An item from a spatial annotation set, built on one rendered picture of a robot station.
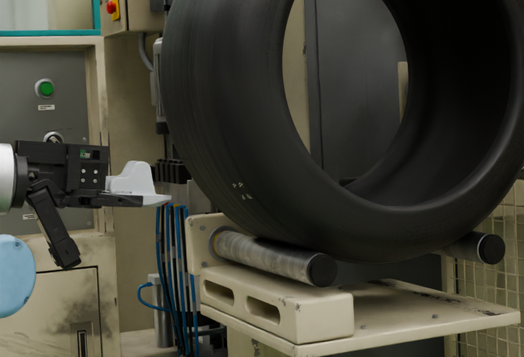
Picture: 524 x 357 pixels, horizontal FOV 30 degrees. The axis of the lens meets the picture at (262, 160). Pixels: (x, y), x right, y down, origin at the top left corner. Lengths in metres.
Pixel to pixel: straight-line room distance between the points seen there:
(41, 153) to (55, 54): 0.63
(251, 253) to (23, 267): 0.46
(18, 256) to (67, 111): 0.80
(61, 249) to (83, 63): 0.67
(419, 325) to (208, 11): 0.53
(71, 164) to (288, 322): 0.36
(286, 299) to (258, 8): 0.39
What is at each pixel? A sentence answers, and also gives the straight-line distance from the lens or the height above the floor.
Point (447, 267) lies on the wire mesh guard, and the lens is 1.89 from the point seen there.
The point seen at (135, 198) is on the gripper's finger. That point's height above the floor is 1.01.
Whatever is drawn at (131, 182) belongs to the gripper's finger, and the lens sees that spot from 1.29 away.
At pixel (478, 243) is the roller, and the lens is 1.46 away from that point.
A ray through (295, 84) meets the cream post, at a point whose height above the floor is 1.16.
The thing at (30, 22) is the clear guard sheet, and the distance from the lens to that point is 1.85.
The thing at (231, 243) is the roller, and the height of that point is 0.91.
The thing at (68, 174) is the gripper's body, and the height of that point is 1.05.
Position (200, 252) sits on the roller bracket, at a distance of 1.61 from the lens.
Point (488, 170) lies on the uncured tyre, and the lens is 1.43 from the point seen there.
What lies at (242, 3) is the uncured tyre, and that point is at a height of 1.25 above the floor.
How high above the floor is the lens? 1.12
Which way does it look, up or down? 3 degrees down
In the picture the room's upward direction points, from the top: 3 degrees counter-clockwise
